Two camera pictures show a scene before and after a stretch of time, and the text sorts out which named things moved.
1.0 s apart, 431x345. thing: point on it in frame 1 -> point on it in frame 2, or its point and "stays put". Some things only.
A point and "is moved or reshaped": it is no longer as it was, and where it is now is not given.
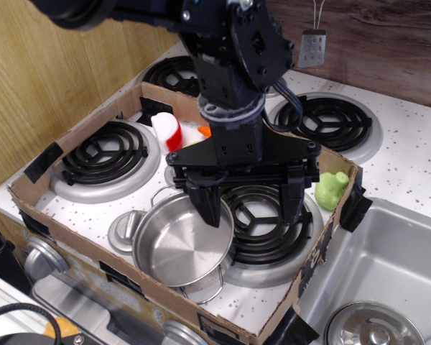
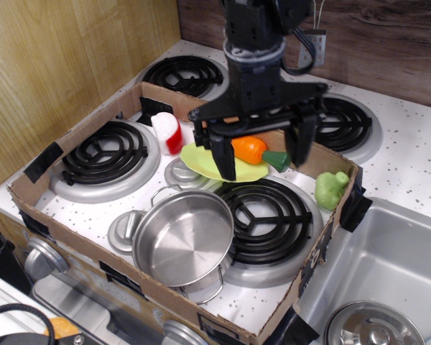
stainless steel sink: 396,255 stays put
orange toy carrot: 205,131 is moved or reshaped
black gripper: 243,150 -> 259,97
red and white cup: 168,132 stays put
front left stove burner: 118,164 stays put
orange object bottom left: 67,328 stays put
